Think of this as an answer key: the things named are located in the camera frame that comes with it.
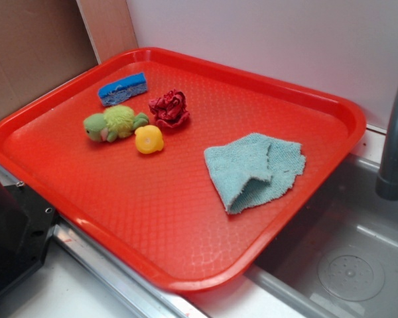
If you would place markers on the light blue cloth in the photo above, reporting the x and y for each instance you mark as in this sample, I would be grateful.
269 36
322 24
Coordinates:
253 170

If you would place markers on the crumpled red cloth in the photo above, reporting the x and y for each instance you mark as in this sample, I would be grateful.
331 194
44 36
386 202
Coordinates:
170 110

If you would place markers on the yellow rubber duck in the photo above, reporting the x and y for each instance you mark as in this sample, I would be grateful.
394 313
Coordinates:
149 139

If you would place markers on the red plastic tray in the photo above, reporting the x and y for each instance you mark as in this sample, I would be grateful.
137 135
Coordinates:
160 213

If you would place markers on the green plush turtle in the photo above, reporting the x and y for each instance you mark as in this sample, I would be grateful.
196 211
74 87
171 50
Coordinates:
116 122

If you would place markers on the blue sponge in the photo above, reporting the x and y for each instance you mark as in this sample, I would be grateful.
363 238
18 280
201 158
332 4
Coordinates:
123 89

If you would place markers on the grey sink basin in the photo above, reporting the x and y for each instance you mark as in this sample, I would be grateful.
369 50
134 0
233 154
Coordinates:
344 215

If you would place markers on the sink drain cover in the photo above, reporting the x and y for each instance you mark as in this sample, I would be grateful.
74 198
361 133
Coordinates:
350 277

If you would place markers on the brown cardboard panel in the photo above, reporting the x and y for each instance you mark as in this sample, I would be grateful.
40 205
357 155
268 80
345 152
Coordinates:
43 44

